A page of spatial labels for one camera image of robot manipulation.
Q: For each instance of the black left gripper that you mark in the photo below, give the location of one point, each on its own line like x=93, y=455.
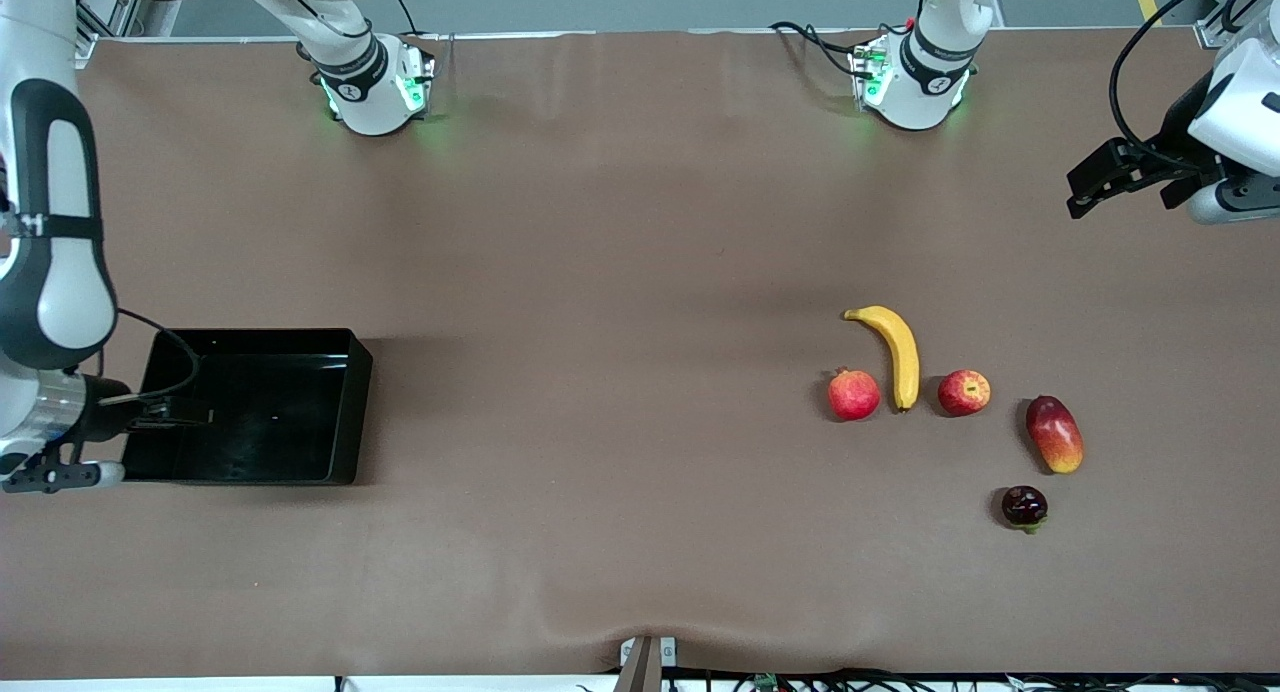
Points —
x=1181, y=144

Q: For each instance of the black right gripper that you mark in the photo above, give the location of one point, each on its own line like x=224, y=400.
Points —
x=108, y=408

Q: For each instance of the black plastic box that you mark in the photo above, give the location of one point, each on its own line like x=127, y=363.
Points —
x=270, y=422

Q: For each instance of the red yellow apple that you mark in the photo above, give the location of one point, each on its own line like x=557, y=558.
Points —
x=964, y=392

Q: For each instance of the yellow banana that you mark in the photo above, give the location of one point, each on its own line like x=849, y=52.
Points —
x=905, y=357

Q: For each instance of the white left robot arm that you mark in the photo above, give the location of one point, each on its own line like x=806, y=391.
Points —
x=915, y=92

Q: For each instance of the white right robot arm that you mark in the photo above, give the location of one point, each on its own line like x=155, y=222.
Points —
x=70, y=272

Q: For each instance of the red yellow mango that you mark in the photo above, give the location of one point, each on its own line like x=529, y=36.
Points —
x=1055, y=434

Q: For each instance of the red pomegranate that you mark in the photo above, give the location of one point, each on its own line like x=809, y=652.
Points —
x=853, y=395

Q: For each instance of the dark purple mangosteen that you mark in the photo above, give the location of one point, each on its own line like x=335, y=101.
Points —
x=1024, y=506

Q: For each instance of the brown table mat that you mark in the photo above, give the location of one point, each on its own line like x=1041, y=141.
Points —
x=600, y=522

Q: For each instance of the aluminium frame profile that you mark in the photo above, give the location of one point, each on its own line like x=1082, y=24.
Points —
x=120, y=17
x=1210, y=34

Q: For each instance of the grey camera post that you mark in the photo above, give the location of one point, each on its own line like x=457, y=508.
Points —
x=640, y=672

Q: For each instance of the silver camera bracket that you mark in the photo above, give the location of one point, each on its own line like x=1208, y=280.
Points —
x=667, y=652

